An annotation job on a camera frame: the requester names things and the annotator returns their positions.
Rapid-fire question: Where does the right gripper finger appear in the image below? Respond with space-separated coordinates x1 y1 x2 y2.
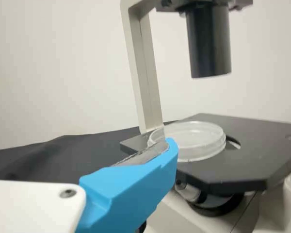
72 137 179 233

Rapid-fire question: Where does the petri dish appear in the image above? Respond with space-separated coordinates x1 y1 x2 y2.
147 120 227 163

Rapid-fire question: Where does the cream microscope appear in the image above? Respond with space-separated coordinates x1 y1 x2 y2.
119 0 291 233

